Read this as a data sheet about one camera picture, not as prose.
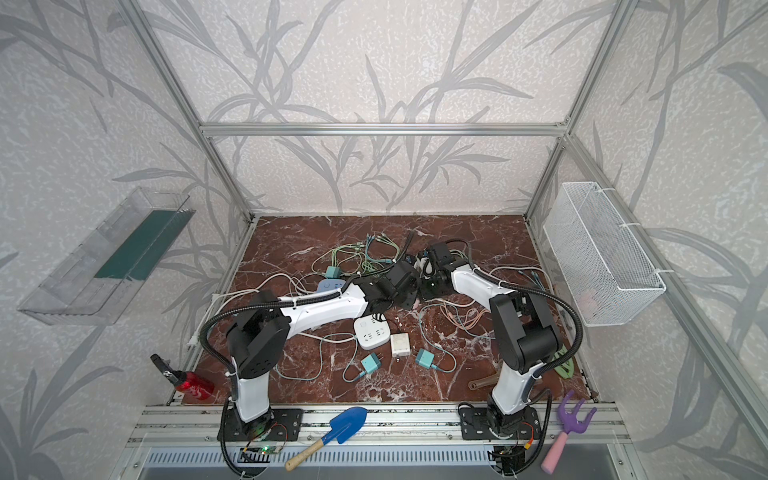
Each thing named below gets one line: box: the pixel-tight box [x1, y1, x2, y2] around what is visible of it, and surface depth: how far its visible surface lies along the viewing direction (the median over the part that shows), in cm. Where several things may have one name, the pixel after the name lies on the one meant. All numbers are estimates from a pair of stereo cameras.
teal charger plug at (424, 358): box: [416, 348, 435, 369], surface depth 84 cm
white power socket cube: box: [354, 315, 391, 350], surface depth 88 cm
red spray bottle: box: [150, 353, 215, 401], surface depth 73 cm
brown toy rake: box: [468, 373, 499, 390], surface depth 82 cm
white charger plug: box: [390, 333, 411, 363], surface depth 86 cm
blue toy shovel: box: [285, 406, 368, 472], surface depth 75 cm
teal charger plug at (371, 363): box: [361, 352, 382, 374], surface depth 84 cm
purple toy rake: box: [540, 390, 597, 475], surface depth 75 cm
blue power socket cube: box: [316, 278, 346, 293], surface depth 99 cm
